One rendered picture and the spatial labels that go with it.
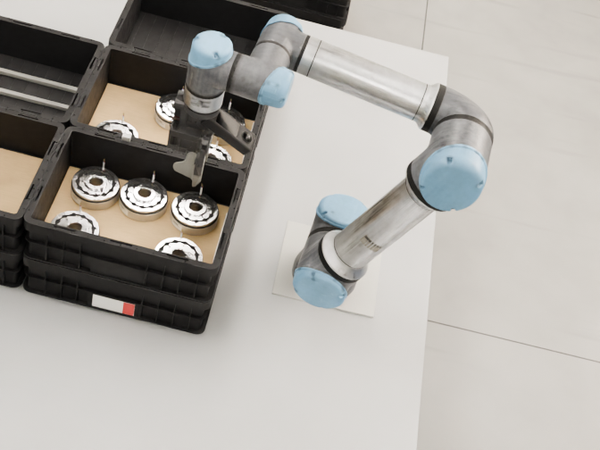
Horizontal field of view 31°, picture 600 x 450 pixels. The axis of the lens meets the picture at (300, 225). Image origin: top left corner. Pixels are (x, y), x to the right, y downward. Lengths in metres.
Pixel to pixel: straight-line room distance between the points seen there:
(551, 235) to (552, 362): 0.56
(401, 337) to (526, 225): 1.49
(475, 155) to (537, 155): 2.18
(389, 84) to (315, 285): 0.45
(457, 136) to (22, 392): 0.98
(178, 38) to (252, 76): 0.88
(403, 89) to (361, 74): 0.08
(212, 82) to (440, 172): 0.45
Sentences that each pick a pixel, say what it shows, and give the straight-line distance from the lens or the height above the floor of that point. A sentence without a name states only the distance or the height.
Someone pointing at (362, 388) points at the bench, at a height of 0.70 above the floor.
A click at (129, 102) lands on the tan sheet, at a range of 2.64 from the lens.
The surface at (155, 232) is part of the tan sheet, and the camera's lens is 2.35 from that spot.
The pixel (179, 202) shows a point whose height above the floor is 0.86.
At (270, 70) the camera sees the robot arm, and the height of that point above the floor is 1.33.
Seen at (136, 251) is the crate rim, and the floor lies 0.93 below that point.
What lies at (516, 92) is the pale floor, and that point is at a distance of 4.42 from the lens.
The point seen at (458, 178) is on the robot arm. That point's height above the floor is 1.28.
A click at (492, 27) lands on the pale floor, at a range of 4.72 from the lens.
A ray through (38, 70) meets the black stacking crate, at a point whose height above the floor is 0.83.
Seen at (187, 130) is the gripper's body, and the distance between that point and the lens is 2.13.
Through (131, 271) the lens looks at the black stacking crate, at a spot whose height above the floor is 0.86.
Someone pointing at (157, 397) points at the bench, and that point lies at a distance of 2.26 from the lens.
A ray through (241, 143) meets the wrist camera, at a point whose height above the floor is 1.14.
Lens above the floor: 2.58
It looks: 46 degrees down
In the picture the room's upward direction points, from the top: 16 degrees clockwise
